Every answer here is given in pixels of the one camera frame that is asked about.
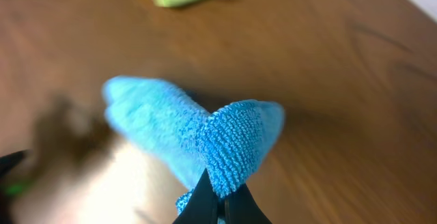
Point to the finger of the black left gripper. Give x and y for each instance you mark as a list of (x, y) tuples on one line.
[(9, 161)]

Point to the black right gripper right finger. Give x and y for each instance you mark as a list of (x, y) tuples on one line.
[(241, 208)]

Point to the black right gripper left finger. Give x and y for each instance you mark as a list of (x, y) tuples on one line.
[(202, 207)]

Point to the blue microfiber cloth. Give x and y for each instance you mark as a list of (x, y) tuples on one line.
[(162, 119)]

